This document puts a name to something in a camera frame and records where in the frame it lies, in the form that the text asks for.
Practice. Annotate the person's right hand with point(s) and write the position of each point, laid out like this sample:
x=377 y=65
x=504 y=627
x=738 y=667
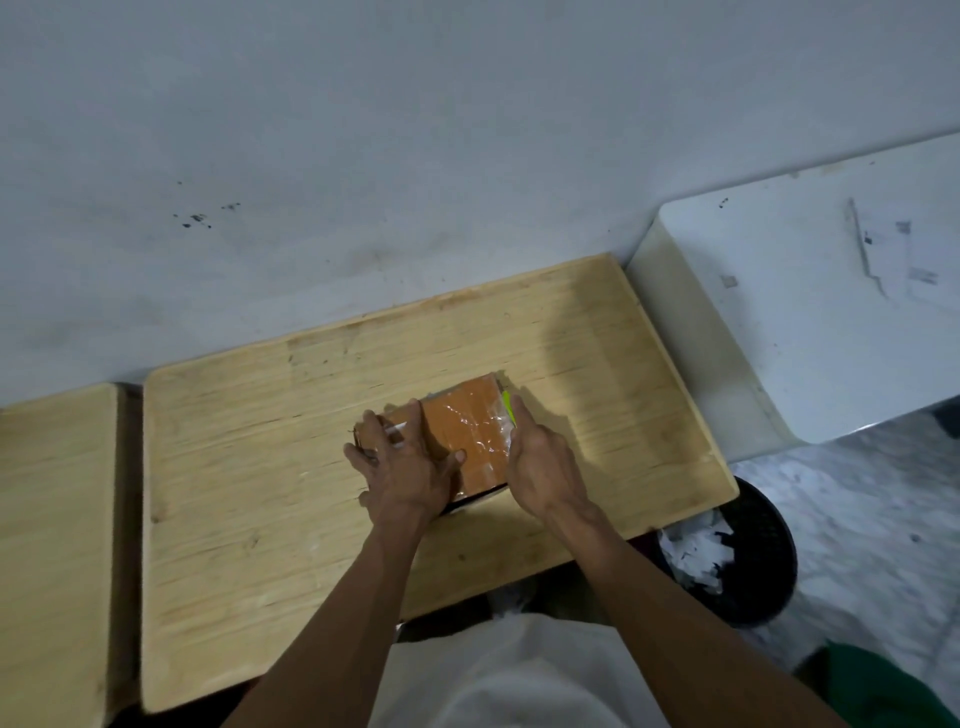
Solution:
x=544 y=472

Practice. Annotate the person's left hand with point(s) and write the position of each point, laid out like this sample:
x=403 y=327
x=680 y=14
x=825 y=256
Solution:
x=405 y=480

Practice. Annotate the person's right fingers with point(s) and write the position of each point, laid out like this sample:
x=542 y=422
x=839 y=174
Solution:
x=521 y=420

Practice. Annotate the person's left thumb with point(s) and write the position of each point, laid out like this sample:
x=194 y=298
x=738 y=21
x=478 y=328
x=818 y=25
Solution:
x=453 y=465

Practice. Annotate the yellow-green utility knife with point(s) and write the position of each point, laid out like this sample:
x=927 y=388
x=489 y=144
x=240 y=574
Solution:
x=508 y=409

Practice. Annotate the brown tape-wrapped cardboard parcel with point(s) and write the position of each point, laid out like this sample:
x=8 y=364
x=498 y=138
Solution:
x=465 y=431

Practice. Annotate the person's right forearm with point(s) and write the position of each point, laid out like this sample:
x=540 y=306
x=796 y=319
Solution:
x=675 y=630

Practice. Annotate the person's left forearm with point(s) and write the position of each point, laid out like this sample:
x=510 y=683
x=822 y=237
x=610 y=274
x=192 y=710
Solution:
x=345 y=630

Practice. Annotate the person's white shirt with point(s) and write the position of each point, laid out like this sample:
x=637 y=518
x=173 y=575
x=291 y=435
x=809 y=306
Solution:
x=517 y=675

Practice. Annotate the white paper scraps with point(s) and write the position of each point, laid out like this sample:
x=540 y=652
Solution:
x=697 y=555

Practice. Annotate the white table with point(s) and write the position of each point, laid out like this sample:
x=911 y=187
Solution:
x=787 y=337

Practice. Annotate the black waste bin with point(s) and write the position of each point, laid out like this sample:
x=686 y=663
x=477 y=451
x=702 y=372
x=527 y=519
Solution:
x=761 y=562

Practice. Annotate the small wooden table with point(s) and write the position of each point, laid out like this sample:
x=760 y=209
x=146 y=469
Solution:
x=56 y=555

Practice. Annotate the white paper sheets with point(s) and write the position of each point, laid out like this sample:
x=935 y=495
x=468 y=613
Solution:
x=900 y=255

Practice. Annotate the green bag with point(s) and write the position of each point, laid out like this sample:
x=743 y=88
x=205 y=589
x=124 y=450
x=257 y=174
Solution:
x=881 y=694

